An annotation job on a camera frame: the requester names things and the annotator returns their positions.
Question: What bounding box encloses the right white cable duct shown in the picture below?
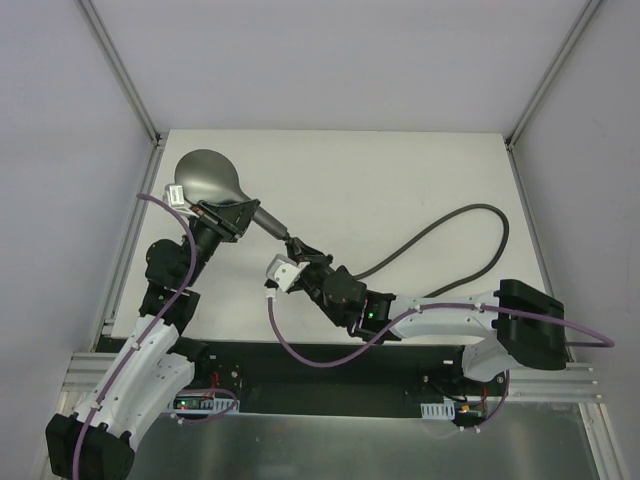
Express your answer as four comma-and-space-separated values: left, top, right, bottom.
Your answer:
420, 400, 486, 421

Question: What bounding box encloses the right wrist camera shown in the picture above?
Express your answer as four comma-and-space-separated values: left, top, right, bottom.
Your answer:
265, 254, 310, 297

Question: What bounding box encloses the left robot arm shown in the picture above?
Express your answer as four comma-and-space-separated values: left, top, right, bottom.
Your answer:
45, 194, 259, 479

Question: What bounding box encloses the left white cable duct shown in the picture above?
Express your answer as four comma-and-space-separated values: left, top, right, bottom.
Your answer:
162, 394, 240, 416

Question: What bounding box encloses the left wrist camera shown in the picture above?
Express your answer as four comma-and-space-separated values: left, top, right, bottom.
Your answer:
163, 184, 194, 217

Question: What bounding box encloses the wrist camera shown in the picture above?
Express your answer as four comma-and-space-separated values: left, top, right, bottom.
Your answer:
163, 184, 194, 217
265, 254, 310, 297

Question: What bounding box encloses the left aluminium frame post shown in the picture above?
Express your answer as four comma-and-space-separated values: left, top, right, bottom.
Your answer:
74, 0, 162, 146

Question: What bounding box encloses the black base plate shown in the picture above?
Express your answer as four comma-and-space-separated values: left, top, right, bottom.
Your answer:
171, 339, 506, 418

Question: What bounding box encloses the dark grey flexible hose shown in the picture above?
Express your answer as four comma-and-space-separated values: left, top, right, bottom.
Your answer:
349, 203, 511, 299

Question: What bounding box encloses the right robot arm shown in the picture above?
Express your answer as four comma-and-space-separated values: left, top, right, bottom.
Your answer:
266, 238, 568, 395

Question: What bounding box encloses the aluminium frame post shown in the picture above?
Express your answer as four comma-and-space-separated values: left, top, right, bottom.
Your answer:
505, 0, 605, 152
74, 0, 162, 146

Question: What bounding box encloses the white cable duct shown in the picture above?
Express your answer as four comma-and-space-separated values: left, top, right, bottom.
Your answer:
162, 394, 240, 416
420, 400, 486, 421

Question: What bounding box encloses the right aluminium frame post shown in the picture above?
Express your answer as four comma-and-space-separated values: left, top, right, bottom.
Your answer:
505, 0, 605, 152

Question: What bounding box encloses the grey shower head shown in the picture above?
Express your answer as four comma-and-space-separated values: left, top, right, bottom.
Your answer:
174, 149, 290, 241

